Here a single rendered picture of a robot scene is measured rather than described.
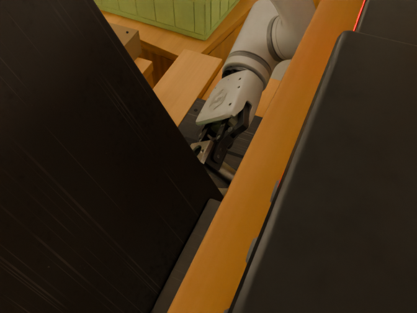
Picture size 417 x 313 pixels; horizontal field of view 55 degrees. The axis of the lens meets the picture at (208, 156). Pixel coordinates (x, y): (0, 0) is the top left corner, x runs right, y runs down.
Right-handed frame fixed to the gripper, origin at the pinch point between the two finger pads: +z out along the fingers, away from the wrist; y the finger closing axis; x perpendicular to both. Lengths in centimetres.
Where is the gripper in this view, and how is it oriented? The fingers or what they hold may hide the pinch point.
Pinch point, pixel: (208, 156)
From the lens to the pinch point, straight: 65.1
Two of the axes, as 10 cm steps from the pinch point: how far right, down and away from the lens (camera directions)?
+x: 7.2, 5.2, 4.6
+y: 5.8, -0.8, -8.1
